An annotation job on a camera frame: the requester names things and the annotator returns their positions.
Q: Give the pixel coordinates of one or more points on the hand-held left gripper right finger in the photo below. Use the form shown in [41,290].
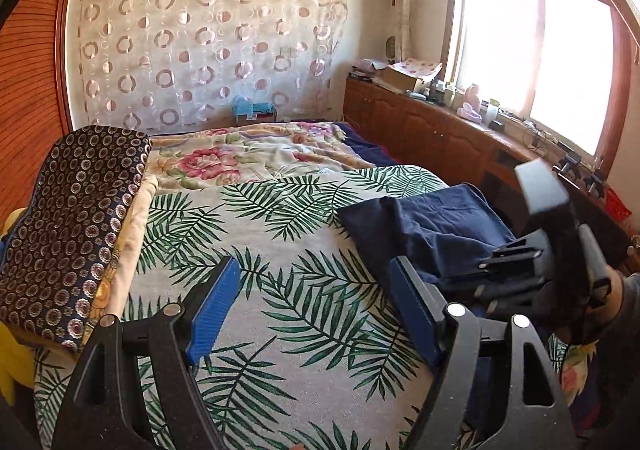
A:
[412,310]

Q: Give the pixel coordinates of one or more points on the dark blue blanket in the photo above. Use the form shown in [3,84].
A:
[365,147]

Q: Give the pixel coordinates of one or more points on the person's right forearm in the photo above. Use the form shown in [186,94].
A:
[622,360]

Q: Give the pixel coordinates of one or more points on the blue tissue packet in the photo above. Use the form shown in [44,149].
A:
[250,110]

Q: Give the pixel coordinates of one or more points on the sheer circle-patterned curtain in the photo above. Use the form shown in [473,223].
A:
[200,40]

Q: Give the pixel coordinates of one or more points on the wooden framed window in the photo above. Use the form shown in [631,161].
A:
[540,55]

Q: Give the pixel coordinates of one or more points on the pink soft toy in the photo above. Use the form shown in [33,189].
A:
[472,94]

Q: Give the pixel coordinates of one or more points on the palm-leaf bed sheet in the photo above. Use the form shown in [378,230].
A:
[300,330]

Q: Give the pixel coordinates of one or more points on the pink patterned paper sheet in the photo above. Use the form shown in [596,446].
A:
[417,66]

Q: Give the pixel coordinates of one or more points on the red plastic basket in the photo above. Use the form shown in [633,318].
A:
[617,205]

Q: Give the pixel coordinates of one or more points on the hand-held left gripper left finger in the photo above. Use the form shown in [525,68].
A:
[212,310]

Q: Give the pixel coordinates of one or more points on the pink floral quilt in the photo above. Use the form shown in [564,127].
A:
[210,160]

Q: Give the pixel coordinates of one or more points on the cardboard box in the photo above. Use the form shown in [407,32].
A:
[400,80]

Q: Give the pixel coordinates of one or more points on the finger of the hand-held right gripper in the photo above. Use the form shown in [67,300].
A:
[515,255]
[515,295]

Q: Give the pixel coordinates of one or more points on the dark circle-patterned pillow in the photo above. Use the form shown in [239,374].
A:
[75,230]

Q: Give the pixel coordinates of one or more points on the yellow flowered cloth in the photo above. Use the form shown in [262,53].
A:
[575,365]

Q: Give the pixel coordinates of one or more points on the wooden slatted wardrobe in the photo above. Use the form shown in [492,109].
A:
[30,80]

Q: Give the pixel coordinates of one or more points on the person's right hand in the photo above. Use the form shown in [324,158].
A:
[614,300]

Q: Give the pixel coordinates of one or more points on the long wooden cabinet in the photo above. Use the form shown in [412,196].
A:
[410,120]

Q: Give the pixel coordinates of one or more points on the navy printed t-shirt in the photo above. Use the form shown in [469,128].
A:
[425,225]

